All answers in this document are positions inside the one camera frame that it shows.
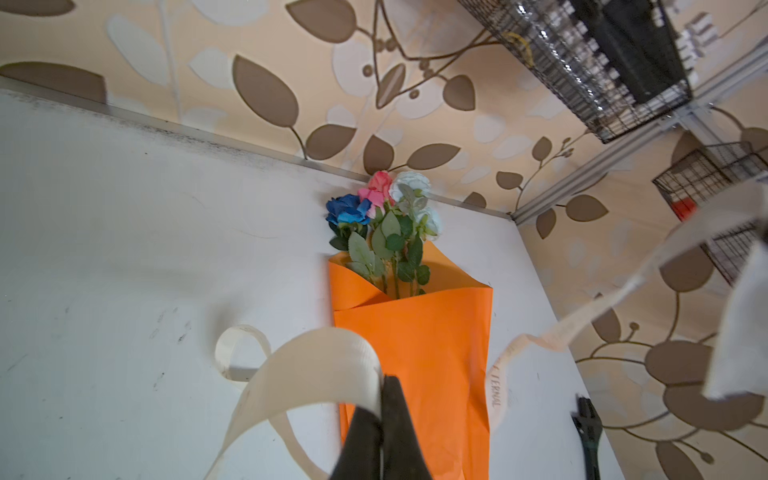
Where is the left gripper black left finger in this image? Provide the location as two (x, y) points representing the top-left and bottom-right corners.
(329, 407), (382, 480)

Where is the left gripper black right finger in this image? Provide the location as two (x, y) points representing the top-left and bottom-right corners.
(381, 376), (432, 480)

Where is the orange wrapping paper sheet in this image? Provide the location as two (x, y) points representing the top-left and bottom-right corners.
(329, 242), (493, 479)

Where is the pale blue fake flower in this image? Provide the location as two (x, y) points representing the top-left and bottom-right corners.
(386, 171), (444, 296)

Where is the dark pink fake rose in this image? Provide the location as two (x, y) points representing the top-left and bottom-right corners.
(358, 188), (389, 219)

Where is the white ribbon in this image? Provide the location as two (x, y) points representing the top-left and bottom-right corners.
(214, 180), (767, 479)

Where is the black adjustable wrench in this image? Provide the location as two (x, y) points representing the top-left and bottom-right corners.
(572, 396), (603, 480)

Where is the clear bottle red cap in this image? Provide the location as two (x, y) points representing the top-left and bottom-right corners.
(670, 197), (698, 222)

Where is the right black wire basket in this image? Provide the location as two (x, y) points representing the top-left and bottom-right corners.
(652, 141), (767, 285)

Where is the black wire basket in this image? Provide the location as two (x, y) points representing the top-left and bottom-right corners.
(652, 141), (767, 285)
(462, 0), (692, 144)

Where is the back black wire basket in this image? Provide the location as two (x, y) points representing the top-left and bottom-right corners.
(462, 0), (692, 144)

